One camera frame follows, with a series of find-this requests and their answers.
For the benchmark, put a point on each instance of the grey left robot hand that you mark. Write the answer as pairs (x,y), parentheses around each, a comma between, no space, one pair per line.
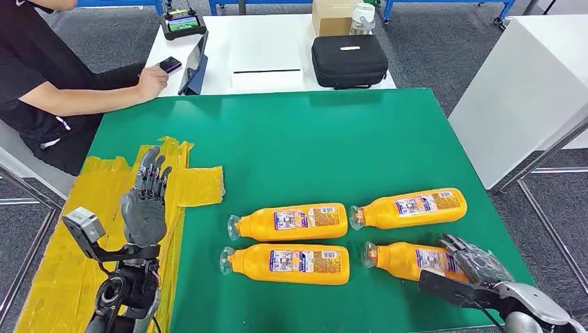
(144,216)

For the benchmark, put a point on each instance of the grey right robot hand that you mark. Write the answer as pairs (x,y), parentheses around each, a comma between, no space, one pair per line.
(482,266)

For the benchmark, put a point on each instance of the person's right hand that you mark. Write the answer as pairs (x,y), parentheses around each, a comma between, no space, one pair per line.
(153,83)

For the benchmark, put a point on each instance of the dark smartphone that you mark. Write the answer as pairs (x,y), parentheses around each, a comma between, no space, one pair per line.
(171,64)

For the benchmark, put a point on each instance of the orange bottle with clear cap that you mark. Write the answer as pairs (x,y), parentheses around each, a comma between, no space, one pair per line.
(381,213)
(395,262)
(252,264)
(262,225)

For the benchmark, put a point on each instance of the person's right forearm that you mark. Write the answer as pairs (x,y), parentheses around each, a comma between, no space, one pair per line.
(82,99)

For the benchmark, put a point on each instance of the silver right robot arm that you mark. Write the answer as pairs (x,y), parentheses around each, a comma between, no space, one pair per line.
(537,305)

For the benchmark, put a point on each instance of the tablet with blue cover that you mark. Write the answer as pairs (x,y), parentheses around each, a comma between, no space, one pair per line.
(195,69)

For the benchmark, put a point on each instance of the black remote with screen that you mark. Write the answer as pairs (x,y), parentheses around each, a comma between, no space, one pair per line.
(183,25)

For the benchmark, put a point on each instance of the yellow plastic tape sheet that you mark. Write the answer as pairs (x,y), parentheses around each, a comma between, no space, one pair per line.
(69,275)

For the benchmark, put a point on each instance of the person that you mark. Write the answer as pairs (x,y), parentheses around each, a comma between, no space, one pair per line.
(32,55)

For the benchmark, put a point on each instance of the white bench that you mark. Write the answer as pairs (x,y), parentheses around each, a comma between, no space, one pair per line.
(27,161)

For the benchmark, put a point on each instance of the green table mat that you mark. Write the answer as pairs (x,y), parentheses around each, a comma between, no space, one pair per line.
(298,151)

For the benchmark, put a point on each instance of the large white table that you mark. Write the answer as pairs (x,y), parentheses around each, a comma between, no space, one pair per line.
(519,92)

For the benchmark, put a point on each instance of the brown cardboard box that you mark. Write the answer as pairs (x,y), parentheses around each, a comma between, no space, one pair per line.
(330,18)

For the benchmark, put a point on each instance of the black zippered carrying case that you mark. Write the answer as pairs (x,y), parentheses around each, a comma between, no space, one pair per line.
(349,62)

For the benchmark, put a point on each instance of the clear plastic jug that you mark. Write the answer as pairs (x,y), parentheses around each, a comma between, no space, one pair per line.
(363,18)

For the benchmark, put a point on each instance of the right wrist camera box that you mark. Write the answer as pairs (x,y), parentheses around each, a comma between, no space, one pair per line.
(452,289)

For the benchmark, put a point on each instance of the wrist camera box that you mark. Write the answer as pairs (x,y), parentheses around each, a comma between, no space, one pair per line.
(452,289)
(83,225)

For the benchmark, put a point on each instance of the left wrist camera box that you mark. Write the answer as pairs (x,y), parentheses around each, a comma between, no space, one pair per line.
(83,225)

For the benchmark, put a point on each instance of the blue metal rack frame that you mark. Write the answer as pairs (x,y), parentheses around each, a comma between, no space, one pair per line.
(441,3)
(257,2)
(119,3)

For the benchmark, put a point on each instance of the steel table frame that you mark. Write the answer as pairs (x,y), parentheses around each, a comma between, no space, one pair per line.
(542,158)
(27,193)

